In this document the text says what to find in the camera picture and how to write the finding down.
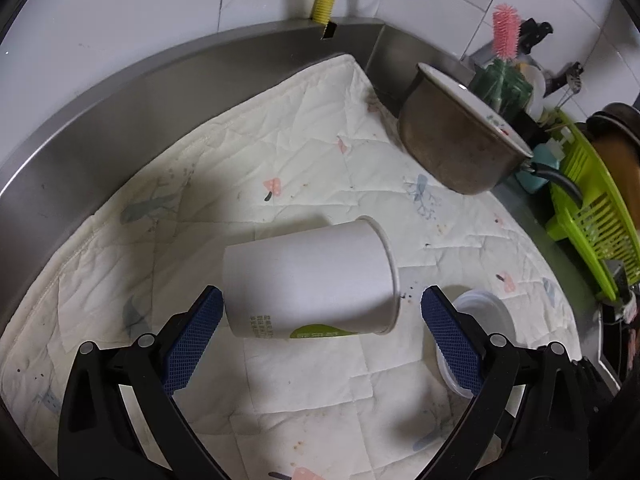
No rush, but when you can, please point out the white paper cup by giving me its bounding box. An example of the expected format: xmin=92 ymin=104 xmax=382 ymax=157
xmin=222 ymin=216 xmax=400 ymax=339

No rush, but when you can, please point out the white plastic cup lid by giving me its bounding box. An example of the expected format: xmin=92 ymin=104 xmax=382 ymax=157
xmin=433 ymin=288 xmax=518 ymax=400

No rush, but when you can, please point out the lime green dish rack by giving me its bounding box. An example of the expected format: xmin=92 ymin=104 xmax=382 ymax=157
xmin=542 ymin=108 xmax=639 ymax=300

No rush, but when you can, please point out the brown upturned bowl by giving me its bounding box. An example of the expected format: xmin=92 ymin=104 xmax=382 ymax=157
xmin=593 ymin=136 xmax=639 ymax=198

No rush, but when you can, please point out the metal pot with lid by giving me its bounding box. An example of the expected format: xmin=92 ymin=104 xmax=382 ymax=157
xmin=397 ymin=62 xmax=584 ymax=206

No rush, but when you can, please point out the dark metal wok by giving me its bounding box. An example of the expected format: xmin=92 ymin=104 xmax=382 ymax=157
xmin=586 ymin=103 xmax=639 ymax=146

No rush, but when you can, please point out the green glass jar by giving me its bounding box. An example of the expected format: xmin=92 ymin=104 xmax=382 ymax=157
xmin=470 ymin=58 xmax=533 ymax=119

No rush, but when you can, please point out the white quilted mat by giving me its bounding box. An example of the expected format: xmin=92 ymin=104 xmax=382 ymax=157
xmin=1 ymin=55 xmax=580 ymax=479

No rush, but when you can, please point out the pink bottle brush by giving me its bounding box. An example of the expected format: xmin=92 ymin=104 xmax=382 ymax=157
xmin=492 ymin=3 xmax=521 ymax=61

